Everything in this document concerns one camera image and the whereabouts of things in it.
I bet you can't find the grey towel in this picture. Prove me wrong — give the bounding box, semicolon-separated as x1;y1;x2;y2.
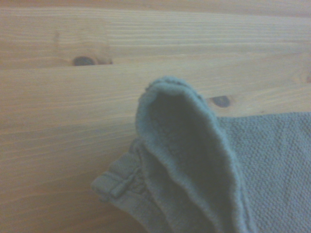
90;75;311;233

